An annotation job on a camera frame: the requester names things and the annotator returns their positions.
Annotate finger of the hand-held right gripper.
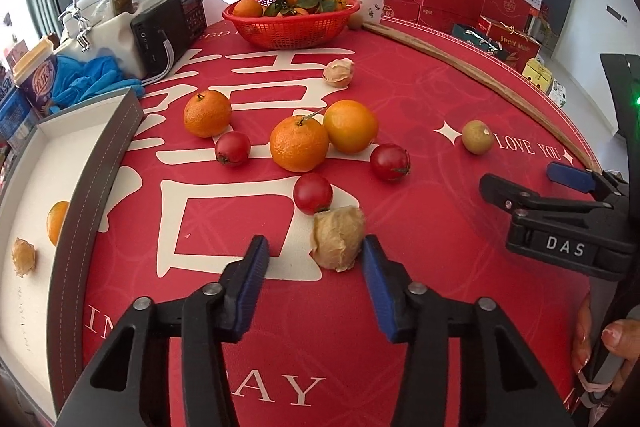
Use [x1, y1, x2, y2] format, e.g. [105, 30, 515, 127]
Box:
[546, 161, 630, 198]
[479, 173, 616, 228]

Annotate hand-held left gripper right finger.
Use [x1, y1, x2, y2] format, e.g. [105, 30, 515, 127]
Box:
[362, 234, 576, 427]

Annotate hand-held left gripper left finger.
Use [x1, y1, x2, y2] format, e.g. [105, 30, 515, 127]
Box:
[55, 234, 271, 427]

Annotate dried physalis husk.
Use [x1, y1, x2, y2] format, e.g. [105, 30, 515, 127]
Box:
[322, 58, 356, 88]
[11, 237, 37, 279]
[310, 205, 367, 273]

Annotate red cherry tomato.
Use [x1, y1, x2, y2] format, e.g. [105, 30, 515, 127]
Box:
[215, 131, 252, 168]
[369, 143, 412, 182]
[293, 173, 334, 216]

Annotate white tray with brown rim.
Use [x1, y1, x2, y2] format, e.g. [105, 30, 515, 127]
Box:
[0, 88, 145, 423]

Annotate person's right hand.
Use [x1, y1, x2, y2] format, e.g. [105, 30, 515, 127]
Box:
[571, 294, 640, 395]

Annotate white carton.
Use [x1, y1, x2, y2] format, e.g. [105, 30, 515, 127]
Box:
[547, 79, 567, 108]

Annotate yellow carton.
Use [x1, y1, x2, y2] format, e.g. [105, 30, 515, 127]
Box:
[522, 58, 556, 92]

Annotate wooden back scratcher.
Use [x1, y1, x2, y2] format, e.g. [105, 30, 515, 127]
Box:
[361, 23, 603, 172]

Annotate orange with stem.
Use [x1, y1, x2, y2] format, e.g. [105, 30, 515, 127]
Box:
[269, 109, 331, 174]

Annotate red gift bag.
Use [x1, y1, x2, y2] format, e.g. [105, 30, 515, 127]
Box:
[477, 16, 542, 72]

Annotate green gift bag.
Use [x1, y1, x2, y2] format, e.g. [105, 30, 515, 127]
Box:
[451, 23, 496, 52]

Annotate red plastic basket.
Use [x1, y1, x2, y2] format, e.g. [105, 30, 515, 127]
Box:
[222, 0, 361, 50]

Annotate blue gloves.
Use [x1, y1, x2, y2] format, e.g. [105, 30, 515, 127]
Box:
[50, 55, 146, 108]

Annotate black radio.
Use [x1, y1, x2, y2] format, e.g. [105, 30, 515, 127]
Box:
[130, 0, 208, 78]

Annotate white container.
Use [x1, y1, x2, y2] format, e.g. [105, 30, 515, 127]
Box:
[57, 7, 146, 78]

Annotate blue packet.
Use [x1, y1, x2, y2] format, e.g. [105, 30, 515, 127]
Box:
[0, 87, 36, 152]

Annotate labelled paper tub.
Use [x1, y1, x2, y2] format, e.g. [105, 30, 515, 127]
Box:
[12, 44, 60, 120]

